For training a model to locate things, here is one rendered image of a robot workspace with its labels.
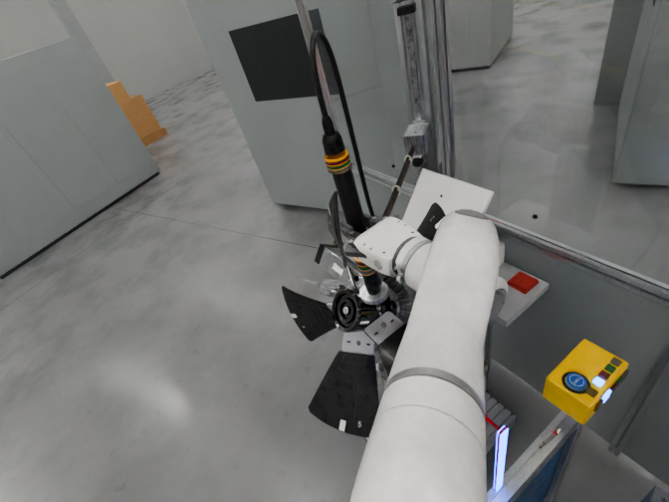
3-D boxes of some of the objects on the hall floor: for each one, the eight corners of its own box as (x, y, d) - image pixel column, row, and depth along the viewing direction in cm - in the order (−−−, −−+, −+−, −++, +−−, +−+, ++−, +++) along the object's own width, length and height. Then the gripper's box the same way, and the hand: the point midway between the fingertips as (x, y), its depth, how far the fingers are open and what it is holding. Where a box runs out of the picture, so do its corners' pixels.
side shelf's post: (483, 383, 193) (484, 278, 142) (489, 388, 191) (492, 283, 139) (478, 388, 192) (477, 284, 141) (484, 393, 189) (486, 288, 138)
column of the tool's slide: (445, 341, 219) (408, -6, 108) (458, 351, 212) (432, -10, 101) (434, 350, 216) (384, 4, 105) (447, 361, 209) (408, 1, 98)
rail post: (543, 492, 152) (572, 406, 104) (553, 501, 149) (586, 417, 101) (538, 499, 151) (563, 415, 103) (547, 508, 148) (578, 426, 100)
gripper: (446, 217, 60) (377, 187, 74) (372, 270, 55) (313, 227, 69) (449, 250, 65) (383, 216, 78) (380, 302, 60) (324, 256, 73)
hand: (356, 225), depth 72 cm, fingers closed on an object, 4 cm apart
